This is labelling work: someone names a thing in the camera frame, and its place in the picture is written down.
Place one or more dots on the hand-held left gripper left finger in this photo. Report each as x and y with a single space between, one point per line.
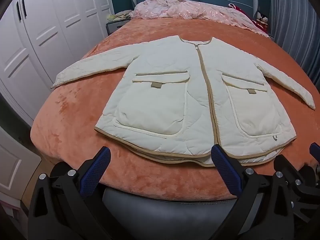
95 172

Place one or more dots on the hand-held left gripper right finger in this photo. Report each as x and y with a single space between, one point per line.
226 171

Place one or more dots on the white panelled wardrobe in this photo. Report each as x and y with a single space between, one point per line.
50 30

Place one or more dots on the pink embroidered quilt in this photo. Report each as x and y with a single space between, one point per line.
190 10

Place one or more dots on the grey padded bed footboard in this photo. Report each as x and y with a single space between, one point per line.
175 217

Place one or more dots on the orange plush blanket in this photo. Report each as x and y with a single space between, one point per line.
82 120

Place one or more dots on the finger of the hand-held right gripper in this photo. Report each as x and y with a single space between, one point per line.
303 192
315 151

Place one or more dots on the white panelled cabinet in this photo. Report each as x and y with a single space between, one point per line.
15 167

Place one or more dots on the grey-blue pleated curtain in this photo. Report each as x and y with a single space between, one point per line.
292 17

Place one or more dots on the cream quilted jacket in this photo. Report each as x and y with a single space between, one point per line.
165 105

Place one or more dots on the dark nightstand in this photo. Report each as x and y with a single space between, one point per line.
113 27

